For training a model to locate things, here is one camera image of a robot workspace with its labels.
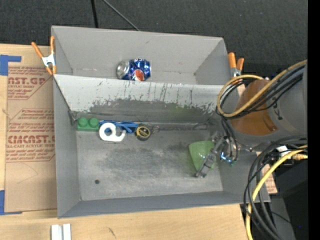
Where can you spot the white tape dispenser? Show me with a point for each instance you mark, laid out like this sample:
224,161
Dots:
106,135

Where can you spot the grey metal bin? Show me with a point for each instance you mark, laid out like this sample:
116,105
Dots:
140,164

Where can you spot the clear green plastic cup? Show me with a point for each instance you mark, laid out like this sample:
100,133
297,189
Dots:
198,152

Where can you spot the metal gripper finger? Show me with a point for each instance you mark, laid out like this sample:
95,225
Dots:
206,165
216,141

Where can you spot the green toy brick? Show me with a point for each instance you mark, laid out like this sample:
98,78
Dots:
87,124

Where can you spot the brown cardboard board, red print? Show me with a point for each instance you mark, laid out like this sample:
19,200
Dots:
30,179

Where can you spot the crushed blue drink can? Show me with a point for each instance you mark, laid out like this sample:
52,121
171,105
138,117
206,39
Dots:
136,69

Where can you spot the blue sunglasses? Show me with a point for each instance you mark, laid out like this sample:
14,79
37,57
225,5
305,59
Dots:
130,127

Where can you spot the black and yellow round tape measure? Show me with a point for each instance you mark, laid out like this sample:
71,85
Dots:
143,133

